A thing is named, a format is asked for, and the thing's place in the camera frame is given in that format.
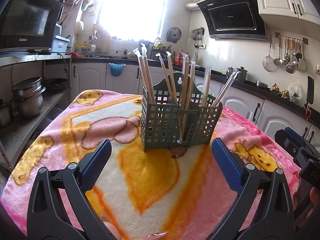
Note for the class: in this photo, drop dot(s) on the stacked steel pots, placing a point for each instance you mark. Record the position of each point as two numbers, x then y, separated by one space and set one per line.
28 97

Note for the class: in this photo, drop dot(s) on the wrapped chopsticks on blanket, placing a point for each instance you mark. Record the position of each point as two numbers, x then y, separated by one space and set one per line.
225 88
206 86

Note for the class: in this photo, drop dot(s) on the steel kettle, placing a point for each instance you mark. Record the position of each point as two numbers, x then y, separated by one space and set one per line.
229 72

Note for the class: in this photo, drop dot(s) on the dark green utensil basket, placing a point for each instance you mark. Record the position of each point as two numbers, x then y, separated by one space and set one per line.
165 124

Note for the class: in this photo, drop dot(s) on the chopstick pair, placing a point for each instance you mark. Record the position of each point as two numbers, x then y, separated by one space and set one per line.
185 94

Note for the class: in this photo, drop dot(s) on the wrapped chopsticks in basket right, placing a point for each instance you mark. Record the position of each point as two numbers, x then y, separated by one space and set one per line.
168 78

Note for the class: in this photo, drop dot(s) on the person's right hand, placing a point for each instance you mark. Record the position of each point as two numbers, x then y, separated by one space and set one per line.
314 198

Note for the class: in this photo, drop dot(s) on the hanging wire strainer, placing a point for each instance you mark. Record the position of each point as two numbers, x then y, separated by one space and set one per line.
268 61

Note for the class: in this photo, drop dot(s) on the black microwave oven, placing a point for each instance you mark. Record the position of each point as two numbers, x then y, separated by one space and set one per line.
29 24

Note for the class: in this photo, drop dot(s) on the blue plastic storage box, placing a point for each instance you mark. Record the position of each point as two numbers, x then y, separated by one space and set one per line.
59 44

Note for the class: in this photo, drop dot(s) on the blue hanging trash bin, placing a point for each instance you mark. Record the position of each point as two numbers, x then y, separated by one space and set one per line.
116 69

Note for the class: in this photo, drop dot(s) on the round wall vent fan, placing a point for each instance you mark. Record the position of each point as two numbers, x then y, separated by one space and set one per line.
173 35

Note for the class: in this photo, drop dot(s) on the white upper cabinet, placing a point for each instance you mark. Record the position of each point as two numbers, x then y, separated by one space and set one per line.
276 12

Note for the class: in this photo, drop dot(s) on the person's left hand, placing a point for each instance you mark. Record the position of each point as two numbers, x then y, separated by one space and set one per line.
153 236

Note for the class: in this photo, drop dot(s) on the wrapped chopsticks in basket left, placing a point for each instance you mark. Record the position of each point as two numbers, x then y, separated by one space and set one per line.
144 68

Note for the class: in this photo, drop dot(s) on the pink cartoon blanket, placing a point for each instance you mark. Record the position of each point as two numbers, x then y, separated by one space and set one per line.
181 190

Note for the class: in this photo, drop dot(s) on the black range hood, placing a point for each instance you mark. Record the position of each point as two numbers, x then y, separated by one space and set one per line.
233 19

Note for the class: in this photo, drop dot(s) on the red sauce bottle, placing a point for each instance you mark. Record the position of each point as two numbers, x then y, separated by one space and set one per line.
179 58

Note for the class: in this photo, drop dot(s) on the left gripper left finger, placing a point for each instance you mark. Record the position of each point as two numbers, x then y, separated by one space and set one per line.
47 217

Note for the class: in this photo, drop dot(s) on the wrapped chopsticks in basket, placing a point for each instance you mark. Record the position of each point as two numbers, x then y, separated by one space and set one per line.
144 68
168 78

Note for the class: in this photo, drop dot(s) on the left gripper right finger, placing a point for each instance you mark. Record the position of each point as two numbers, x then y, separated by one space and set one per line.
263 207

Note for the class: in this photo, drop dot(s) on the black wok on shelf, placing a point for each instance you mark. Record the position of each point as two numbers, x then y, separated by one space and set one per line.
55 84

